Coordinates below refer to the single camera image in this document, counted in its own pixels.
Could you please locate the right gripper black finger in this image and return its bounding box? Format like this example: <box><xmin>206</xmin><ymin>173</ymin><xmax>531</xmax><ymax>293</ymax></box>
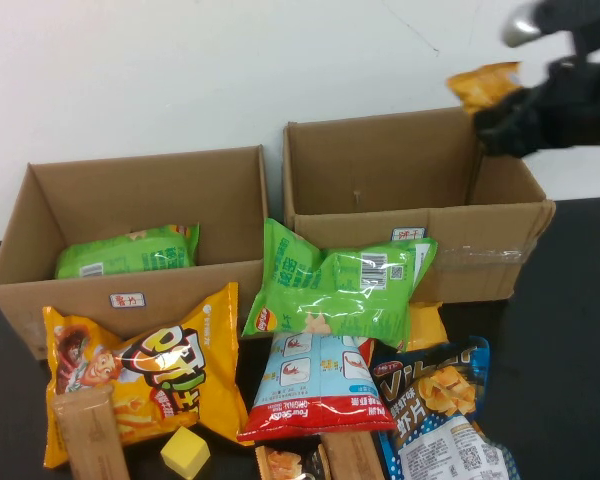
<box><xmin>502</xmin><ymin>81</ymin><xmax>556</xmax><ymax>115</ymax></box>
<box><xmin>472</xmin><ymin>106</ymin><xmax>552</xmax><ymax>160</ymax></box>

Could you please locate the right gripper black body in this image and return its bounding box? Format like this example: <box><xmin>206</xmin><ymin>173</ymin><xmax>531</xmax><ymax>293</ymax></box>
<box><xmin>540</xmin><ymin>53</ymin><xmax>600</xmax><ymax>149</ymax></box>

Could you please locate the small yellow snack packet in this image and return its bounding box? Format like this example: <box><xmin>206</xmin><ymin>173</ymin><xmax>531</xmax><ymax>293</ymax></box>
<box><xmin>445</xmin><ymin>61</ymin><xmax>524</xmax><ymax>117</ymax></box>

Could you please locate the green Lay's cucumber chips bag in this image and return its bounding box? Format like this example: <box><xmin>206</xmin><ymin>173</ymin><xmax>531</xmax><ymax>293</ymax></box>
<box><xmin>54</xmin><ymin>223</ymin><xmax>201</xmax><ymax>280</ymax></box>

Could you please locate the plain yellow snack bag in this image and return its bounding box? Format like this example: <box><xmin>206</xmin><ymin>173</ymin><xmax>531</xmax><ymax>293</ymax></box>
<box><xmin>404</xmin><ymin>301</ymin><xmax>450</xmax><ymax>353</ymax></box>

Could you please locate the brown wrapped snack bar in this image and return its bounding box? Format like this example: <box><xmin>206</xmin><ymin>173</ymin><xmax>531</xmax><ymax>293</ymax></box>
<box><xmin>51</xmin><ymin>383</ymin><xmax>131</xmax><ymax>480</ymax></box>
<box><xmin>319</xmin><ymin>432</ymin><xmax>381</xmax><ymax>480</ymax></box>

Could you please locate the large yellow chef snack bag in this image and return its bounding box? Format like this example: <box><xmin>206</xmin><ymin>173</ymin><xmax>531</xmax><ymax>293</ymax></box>
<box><xmin>42</xmin><ymin>281</ymin><xmax>251</xmax><ymax>470</ymax></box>

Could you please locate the brown packet with orange snack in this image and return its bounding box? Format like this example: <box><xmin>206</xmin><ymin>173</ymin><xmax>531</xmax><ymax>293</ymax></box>
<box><xmin>254</xmin><ymin>443</ymin><xmax>331</xmax><ymax>480</ymax></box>

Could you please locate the tall cardboard box with tape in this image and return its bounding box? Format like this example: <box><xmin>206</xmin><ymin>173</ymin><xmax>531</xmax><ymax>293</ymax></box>
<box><xmin>282</xmin><ymin>106</ymin><xmax>556</xmax><ymax>306</ymax></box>

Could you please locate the white sticker blue border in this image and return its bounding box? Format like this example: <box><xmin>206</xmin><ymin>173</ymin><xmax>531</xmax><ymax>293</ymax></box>
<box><xmin>390</xmin><ymin>227</ymin><xmax>427</xmax><ymax>243</ymax></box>

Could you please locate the green chips bag barcode side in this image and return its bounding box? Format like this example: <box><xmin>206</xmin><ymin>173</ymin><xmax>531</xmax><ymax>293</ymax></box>
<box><xmin>241</xmin><ymin>217</ymin><xmax>439</xmax><ymax>351</ymax></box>

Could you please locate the dark blue shrimp chips bag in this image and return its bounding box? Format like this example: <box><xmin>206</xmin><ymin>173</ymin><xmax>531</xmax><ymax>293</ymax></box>
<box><xmin>369</xmin><ymin>335</ymin><xmax>519</xmax><ymax>480</ymax></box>

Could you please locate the red blue Four Seas bag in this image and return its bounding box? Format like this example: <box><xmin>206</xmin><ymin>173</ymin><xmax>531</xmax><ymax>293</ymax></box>
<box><xmin>236</xmin><ymin>332</ymin><xmax>397</xmax><ymax>444</ymax></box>

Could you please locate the cardboard box with chips label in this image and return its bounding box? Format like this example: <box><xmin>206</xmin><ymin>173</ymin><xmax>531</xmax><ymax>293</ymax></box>
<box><xmin>0</xmin><ymin>144</ymin><xmax>272</xmax><ymax>362</ymax></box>

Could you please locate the white sticker red chips writing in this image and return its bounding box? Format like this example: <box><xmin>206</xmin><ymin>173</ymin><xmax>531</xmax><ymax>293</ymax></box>
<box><xmin>109</xmin><ymin>292</ymin><xmax>147</xmax><ymax>310</ymax></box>

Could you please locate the yellow foam cube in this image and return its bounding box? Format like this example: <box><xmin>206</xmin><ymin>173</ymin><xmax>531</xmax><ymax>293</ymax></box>
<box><xmin>159</xmin><ymin>425</ymin><xmax>212</xmax><ymax>476</ymax></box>

